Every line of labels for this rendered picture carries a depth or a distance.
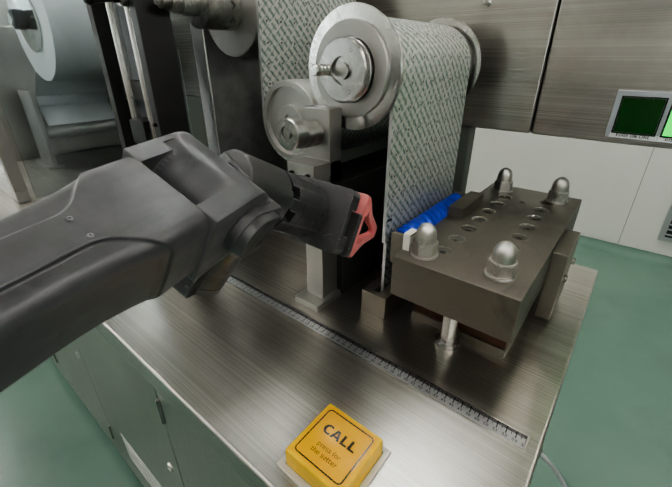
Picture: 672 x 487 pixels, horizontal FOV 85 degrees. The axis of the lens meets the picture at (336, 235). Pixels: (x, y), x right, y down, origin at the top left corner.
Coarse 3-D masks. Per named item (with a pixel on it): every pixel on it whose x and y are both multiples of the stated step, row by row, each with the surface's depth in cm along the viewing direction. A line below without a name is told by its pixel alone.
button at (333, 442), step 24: (336, 408) 40; (312, 432) 37; (336, 432) 37; (360, 432) 37; (288, 456) 36; (312, 456) 35; (336, 456) 35; (360, 456) 35; (312, 480) 34; (336, 480) 33; (360, 480) 35
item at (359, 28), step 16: (336, 32) 46; (352, 32) 45; (368, 32) 43; (320, 48) 48; (384, 48) 43; (384, 64) 43; (320, 80) 50; (384, 80) 44; (368, 96) 46; (352, 112) 48; (368, 112) 47
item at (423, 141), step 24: (408, 120) 49; (432, 120) 55; (456, 120) 62; (408, 144) 51; (432, 144) 57; (456, 144) 65; (408, 168) 53; (432, 168) 60; (408, 192) 55; (432, 192) 62; (384, 216) 52; (408, 216) 58; (384, 240) 54
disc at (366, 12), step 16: (336, 16) 46; (352, 16) 44; (368, 16) 43; (384, 16) 42; (320, 32) 48; (384, 32) 43; (400, 48) 42; (400, 64) 43; (400, 80) 43; (320, 96) 52; (384, 96) 45; (384, 112) 46; (352, 128) 50
